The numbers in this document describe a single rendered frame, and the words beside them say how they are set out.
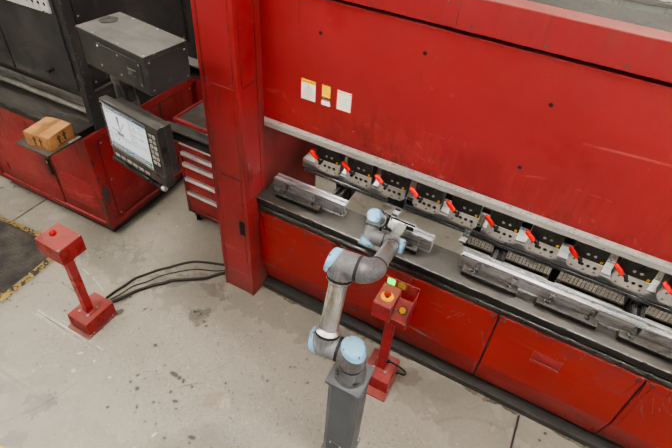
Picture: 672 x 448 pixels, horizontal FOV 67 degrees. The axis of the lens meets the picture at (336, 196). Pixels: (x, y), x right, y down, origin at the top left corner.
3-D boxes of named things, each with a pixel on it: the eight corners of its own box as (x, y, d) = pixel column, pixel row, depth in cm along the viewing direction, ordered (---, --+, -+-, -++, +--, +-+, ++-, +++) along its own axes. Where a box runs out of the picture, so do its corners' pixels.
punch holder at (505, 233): (484, 234, 257) (492, 210, 246) (488, 224, 263) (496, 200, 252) (513, 245, 252) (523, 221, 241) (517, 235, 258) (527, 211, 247)
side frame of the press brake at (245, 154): (225, 282, 372) (182, -55, 223) (288, 215, 431) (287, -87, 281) (253, 296, 364) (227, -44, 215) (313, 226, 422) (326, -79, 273)
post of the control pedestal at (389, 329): (376, 366, 314) (386, 313, 279) (379, 359, 317) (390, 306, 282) (383, 370, 312) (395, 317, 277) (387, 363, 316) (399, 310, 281)
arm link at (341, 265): (333, 368, 225) (358, 262, 205) (303, 355, 229) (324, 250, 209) (342, 352, 236) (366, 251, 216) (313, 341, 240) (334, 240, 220)
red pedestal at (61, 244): (67, 327, 336) (24, 239, 282) (97, 301, 353) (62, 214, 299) (88, 340, 329) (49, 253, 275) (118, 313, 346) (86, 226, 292)
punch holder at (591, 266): (564, 265, 244) (577, 241, 233) (567, 254, 250) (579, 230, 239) (597, 277, 239) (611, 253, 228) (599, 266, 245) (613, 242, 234)
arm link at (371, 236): (378, 250, 244) (385, 228, 245) (356, 242, 247) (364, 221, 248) (380, 251, 252) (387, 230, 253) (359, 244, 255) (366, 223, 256)
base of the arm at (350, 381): (357, 394, 230) (359, 383, 223) (328, 379, 234) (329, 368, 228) (371, 368, 240) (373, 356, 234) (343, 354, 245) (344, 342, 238)
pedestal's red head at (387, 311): (370, 315, 277) (374, 294, 266) (382, 295, 288) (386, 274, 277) (404, 330, 271) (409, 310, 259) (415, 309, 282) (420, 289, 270)
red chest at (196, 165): (189, 222, 418) (170, 118, 353) (227, 189, 452) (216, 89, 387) (238, 245, 401) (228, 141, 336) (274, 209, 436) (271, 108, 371)
